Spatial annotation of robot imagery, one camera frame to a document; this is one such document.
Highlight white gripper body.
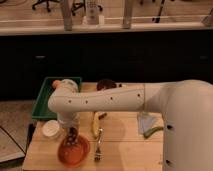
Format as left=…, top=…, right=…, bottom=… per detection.
left=57, top=112, right=79, bottom=129

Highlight dark grape bunch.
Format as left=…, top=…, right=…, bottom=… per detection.
left=67, top=127, right=78, bottom=145

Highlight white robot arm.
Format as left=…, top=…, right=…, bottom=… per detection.
left=48, top=80, right=213, bottom=171

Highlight red bowl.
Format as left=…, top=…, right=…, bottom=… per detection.
left=57, top=135, right=90, bottom=168

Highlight dark brown bowl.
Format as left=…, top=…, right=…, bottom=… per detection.
left=96, top=79, right=117, bottom=91

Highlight small white cup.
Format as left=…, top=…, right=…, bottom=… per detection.
left=42, top=120, right=60, bottom=138

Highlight yellow banana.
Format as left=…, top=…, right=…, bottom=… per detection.
left=92, top=112, right=100, bottom=138

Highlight green plastic tray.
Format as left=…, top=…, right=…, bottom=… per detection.
left=31, top=76, right=83, bottom=121

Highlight orange fruit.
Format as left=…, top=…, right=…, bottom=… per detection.
left=52, top=80, right=61, bottom=89

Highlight metal fork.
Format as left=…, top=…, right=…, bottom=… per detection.
left=94, top=128, right=103, bottom=162

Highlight green pepper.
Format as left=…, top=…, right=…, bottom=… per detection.
left=143, top=126, right=164, bottom=139

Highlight black office chair base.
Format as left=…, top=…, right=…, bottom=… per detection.
left=31, top=0, right=61, bottom=13

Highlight wooden post left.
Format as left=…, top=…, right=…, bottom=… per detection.
left=60, top=0, right=72, bottom=31

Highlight wooden post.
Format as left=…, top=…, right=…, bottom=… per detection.
left=60, top=0, right=72, bottom=31
left=122, top=0, right=133, bottom=29

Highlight wooden post right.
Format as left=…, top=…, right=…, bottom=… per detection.
left=122, top=0, right=133, bottom=29

